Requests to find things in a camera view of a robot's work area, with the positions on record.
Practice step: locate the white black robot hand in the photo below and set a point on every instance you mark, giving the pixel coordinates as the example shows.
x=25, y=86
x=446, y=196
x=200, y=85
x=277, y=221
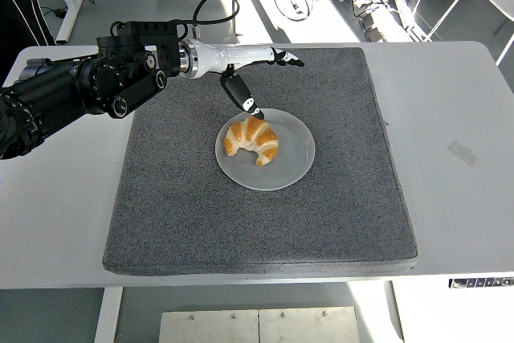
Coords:
x=241, y=55

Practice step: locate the golden croissant bread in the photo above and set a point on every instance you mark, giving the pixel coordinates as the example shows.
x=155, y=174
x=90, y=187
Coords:
x=251, y=134

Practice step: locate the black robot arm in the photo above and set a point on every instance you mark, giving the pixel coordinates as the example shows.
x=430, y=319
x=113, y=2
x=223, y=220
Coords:
x=60, y=86

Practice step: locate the round grey plate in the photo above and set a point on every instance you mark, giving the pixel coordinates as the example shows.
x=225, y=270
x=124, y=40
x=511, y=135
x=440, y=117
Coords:
x=289, y=158

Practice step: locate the grey metal plate with screws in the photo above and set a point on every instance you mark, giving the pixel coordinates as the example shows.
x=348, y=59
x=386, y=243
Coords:
x=209, y=327
x=309, y=327

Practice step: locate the white power strip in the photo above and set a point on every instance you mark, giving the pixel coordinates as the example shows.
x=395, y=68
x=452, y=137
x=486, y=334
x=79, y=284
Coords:
x=373, y=23

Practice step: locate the grey speckled mat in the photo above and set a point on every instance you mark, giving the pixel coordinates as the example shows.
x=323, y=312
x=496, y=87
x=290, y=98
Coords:
x=261, y=230

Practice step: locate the white T-foot table leg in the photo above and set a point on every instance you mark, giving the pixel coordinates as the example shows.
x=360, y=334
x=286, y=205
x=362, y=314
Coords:
x=70, y=5

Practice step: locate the black fabric with white stripe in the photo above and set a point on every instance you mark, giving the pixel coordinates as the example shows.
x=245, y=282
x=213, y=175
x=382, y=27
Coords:
x=20, y=17

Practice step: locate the clear tape patch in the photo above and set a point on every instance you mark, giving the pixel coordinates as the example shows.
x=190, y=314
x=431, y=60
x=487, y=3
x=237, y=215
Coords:
x=463, y=154

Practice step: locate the white table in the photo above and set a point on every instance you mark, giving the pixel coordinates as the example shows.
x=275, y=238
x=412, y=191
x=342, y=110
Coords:
x=454, y=218

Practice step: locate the white table support leg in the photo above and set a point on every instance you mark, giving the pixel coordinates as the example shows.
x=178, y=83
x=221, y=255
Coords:
x=108, y=315
x=395, y=311

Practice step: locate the black table control panel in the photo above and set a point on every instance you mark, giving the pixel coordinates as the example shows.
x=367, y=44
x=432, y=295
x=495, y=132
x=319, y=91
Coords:
x=482, y=282

